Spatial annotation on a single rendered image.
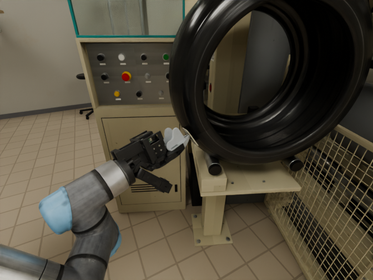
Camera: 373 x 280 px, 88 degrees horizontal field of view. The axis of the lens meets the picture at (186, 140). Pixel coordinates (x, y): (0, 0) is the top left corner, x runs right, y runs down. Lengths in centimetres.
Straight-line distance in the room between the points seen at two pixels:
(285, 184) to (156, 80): 85
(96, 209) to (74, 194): 5
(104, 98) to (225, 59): 75
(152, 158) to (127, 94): 82
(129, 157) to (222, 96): 60
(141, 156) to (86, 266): 22
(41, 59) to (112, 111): 303
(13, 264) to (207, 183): 50
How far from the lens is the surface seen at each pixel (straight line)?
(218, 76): 90
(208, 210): 136
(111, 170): 42
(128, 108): 122
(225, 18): 49
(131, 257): 153
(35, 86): 428
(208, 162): 65
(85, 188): 42
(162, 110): 119
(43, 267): 41
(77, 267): 43
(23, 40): 419
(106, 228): 47
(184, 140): 52
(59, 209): 42
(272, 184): 80
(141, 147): 45
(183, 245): 153
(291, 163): 75
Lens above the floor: 130
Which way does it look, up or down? 29 degrees down
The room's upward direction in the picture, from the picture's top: straight up
